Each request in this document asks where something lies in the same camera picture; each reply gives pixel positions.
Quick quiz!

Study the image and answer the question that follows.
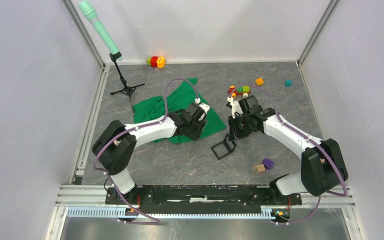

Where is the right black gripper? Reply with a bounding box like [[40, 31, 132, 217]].
[[227, 113, 252, 141]]

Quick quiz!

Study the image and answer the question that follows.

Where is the black square tray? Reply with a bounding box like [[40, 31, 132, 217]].
[[210, 141, 232, 160], [223, 133, 237, 154]]

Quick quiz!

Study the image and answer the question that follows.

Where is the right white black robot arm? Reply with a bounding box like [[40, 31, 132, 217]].
[[226, 95, 348, 204]]

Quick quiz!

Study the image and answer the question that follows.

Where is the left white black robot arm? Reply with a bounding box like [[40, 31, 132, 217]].
[[92, 102, 211, 204]]

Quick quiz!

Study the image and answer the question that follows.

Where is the colourful toy brick train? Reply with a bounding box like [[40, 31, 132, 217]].
[[227, 85, 251, 98]]

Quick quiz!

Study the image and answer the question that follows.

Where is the orange toy brick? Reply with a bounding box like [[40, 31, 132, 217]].
[[254, 77, 264, 86]]

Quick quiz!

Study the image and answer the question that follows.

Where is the purple cube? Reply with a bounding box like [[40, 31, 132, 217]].
[[261, 158, 275, 170]]

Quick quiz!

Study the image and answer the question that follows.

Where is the tan wooden cube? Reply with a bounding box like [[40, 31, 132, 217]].
[[255, 164, 266, 173]]

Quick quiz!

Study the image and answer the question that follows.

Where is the teal cube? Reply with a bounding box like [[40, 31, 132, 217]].
[[284, 79, 292, 87]]

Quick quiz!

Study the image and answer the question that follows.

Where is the black tripod stand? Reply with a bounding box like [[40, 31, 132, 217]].
[[109, 51, 145, 113]]

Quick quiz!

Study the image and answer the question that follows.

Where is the mint green microphone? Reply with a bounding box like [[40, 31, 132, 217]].
[[78, 0, 123, 62]]

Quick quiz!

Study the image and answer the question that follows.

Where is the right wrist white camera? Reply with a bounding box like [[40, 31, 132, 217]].
[[226, 97, 243, 119]]

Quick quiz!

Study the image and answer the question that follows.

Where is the wrist white camera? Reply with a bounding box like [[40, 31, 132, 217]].
[[226, 97, 243, 119], [194, 97, 211, 114]]

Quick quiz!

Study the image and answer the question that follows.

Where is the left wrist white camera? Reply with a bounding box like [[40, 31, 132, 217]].
[[194, 97, 211, 114]]

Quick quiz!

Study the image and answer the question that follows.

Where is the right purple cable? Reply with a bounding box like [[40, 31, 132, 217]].
[[229, 83, 349, 226]]

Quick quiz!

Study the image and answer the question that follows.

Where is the red green orange ring toy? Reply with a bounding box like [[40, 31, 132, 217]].
[[146, 56, 166, 68]]

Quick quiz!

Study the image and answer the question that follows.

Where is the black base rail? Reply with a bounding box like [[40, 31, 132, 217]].
[[104, 184, 303, 214]]

